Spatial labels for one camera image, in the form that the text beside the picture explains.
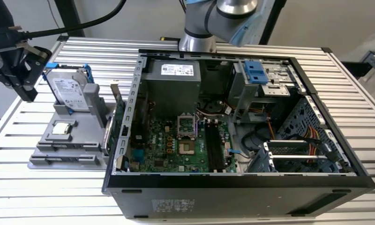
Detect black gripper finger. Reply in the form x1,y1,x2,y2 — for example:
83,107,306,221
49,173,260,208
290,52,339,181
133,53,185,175
19,43,53,102
0,69,23,96

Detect blue disk carrier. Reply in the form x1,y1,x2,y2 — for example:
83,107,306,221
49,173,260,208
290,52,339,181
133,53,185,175
41,60,93,115

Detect silver hard disk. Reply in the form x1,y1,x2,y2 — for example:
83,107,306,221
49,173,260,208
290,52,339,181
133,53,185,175
45,69,91,111

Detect silver CPU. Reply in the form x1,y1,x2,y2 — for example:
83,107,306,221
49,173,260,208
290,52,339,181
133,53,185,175
51,121,71,135

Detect grey parts rack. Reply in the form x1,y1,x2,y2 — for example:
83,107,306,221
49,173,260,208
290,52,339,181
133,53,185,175
28,83,119,170

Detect green graphics card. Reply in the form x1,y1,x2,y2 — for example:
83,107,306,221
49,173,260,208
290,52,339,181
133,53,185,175
101,81,128,157

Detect green motherboard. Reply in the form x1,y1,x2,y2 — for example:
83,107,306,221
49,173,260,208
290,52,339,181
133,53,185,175
129,117,238,173

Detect grey power supply unit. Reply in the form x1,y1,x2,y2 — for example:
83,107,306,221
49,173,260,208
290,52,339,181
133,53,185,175
141,58,203,119

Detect metal socket cover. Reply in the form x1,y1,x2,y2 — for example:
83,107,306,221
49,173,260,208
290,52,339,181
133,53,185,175
177,112,198,139

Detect CPU socket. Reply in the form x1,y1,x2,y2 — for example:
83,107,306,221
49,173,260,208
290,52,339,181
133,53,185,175
177,140,196,155

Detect blue drive bay latch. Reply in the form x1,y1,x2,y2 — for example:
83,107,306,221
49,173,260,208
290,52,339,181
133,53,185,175
243,60,267,84

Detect black PC case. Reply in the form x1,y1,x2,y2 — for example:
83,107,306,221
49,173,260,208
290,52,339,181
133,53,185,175
101,48,375,220

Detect metal disk bay cage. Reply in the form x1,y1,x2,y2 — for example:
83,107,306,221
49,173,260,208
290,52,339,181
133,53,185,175
248,139,342,174

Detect black metal post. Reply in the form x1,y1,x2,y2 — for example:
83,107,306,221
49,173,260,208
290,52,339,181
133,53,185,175
262,0,288,45
55,0,85,38

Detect thick black camera cable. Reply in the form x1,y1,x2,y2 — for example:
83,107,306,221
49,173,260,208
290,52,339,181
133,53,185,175
5,0,128,42

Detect black data cable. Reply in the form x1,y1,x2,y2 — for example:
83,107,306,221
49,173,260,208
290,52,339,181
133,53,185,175
240,123,270,155

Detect orange power wire bundle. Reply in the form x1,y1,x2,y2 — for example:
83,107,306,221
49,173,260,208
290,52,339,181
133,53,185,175
248,105,276,141

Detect orange yellow red wires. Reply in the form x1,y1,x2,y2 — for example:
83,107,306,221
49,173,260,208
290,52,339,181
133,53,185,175
303,125,322,165

